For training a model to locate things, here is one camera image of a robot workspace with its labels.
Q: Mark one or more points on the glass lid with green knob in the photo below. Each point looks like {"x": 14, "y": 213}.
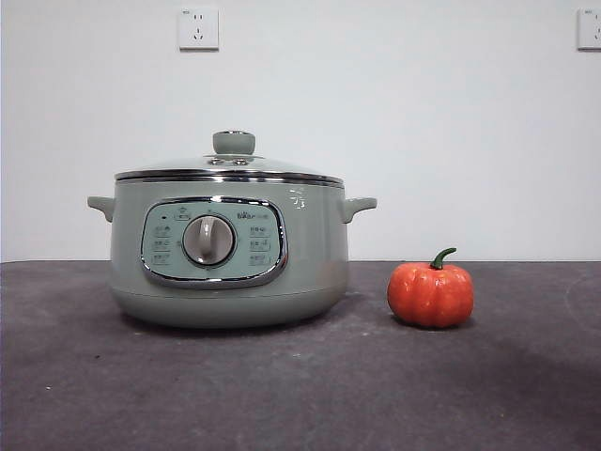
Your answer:
{"x": 233, "y": 141}

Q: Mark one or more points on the green electric cooking pot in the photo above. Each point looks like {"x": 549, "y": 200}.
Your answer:
{"x": 310, "y": 253}

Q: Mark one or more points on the white wall socket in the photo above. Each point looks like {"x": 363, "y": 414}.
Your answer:
{"x": 590, "y": 29}
{"x": 198, "y": 29}

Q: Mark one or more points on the orange toy pumpkin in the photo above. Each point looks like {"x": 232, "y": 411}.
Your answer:
{"x": 429, "y": 296}

